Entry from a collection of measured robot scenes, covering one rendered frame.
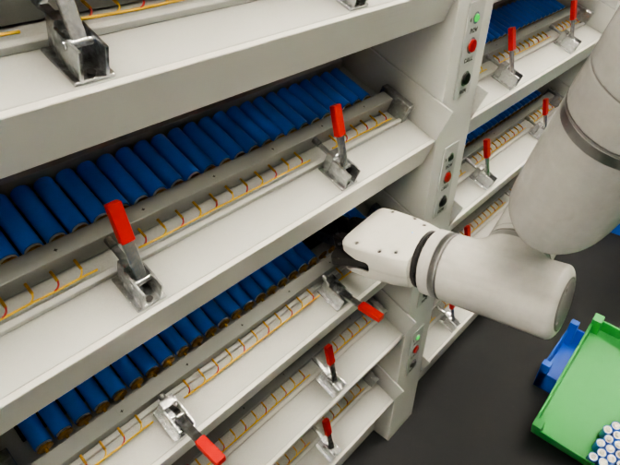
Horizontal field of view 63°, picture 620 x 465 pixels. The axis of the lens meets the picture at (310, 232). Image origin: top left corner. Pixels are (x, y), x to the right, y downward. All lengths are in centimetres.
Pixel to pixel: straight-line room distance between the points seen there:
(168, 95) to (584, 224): 33
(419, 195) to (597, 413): 75
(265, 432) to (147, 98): 56
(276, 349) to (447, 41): 44
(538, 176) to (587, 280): 136
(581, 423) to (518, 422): 13
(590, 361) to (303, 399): 77
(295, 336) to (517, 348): 91
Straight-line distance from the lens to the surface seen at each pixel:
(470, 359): 142
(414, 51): 71
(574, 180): 41
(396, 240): 64
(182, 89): 39
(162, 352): 62
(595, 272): 183
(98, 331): 45
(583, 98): 39
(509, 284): 57
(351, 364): 89
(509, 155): 114
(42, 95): 35
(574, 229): 45
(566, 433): 133
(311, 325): 69
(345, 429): 105
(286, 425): 82
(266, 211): 54
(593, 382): 137
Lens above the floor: 104
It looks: 36 degrees down
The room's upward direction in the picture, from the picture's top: straight up
